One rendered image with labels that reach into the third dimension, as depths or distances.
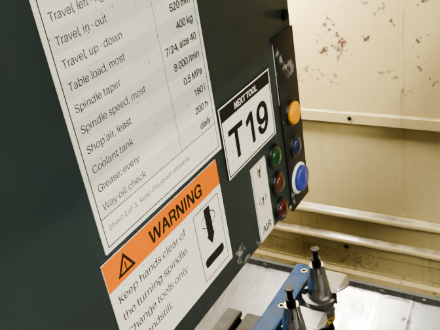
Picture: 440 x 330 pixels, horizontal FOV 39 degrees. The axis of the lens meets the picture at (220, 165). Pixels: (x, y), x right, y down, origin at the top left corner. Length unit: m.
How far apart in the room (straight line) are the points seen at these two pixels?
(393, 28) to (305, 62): 0.22
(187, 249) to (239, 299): 1.31
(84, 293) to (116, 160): 0.09
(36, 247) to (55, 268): 0.02
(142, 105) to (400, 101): 1.03
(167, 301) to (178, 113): 0.15
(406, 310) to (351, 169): 0.41
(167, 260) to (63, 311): 0.11
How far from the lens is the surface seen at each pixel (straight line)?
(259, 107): 0.59
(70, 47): 0.39
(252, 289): 1.83
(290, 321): 1.05
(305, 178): 0.69
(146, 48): 0.44
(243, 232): 0.60
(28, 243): 0.38
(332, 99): 1.46
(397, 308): 1.71
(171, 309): 0.51
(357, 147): 1.51
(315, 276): 1.12
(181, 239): 0.50
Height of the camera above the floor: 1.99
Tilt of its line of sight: 28 degrees down
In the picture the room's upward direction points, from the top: 10 degrees counter-clockwise
